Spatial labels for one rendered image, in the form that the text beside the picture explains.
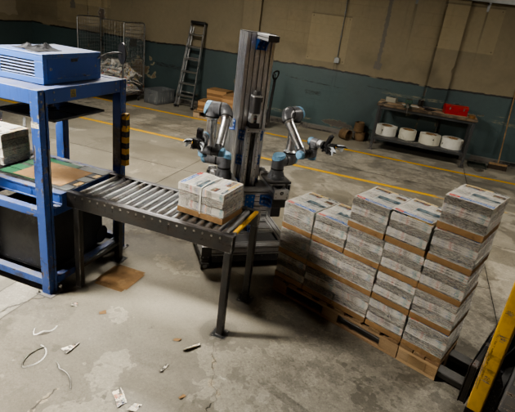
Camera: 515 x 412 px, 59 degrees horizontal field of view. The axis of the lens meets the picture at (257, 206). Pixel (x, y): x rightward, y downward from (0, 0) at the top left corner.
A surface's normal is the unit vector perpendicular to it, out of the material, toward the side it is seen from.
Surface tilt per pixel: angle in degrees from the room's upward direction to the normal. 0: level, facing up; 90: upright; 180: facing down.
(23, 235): 90
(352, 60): 90
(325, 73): 90
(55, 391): 0
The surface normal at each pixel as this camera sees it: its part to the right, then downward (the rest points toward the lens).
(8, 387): 0.12, -0.92
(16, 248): -0.34, 0.33
